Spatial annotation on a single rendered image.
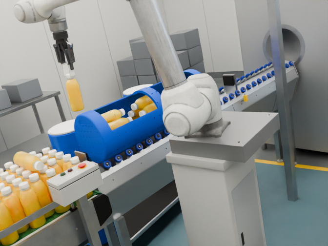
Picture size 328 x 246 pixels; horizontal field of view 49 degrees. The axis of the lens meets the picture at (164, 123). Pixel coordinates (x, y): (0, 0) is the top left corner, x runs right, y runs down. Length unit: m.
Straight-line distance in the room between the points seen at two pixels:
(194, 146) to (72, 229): 0.66
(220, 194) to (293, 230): 1.21
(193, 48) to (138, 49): 0.85
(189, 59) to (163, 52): 4.17
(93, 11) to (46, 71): 1.39
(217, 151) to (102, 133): 0.59
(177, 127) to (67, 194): 0.52
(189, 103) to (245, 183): 0.56
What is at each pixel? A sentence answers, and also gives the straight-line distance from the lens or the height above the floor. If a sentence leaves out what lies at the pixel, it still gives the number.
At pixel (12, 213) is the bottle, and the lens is 1.65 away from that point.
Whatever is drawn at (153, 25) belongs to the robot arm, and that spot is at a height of 1.61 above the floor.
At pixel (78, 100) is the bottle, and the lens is 1.98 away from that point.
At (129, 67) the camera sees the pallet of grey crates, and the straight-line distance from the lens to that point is 5.87.
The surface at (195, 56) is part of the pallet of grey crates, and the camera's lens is 5.72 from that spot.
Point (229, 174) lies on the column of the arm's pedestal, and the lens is 1.64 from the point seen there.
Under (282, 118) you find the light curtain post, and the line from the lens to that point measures 2.78.
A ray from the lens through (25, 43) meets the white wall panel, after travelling 5.59.
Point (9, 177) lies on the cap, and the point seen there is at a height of 1.10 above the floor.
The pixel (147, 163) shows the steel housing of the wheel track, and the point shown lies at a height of 0.86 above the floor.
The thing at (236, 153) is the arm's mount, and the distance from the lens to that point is 1.52.
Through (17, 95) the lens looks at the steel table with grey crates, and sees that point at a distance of 4.68.
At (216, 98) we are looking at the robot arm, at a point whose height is 1.24.
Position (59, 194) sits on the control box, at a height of 1.06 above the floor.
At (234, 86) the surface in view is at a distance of 2.74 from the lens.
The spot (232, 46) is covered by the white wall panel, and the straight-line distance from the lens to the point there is 7.05.
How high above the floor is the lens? 1.69
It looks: 18 degrees down
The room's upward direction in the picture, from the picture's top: 12 degrees counter-clockwise
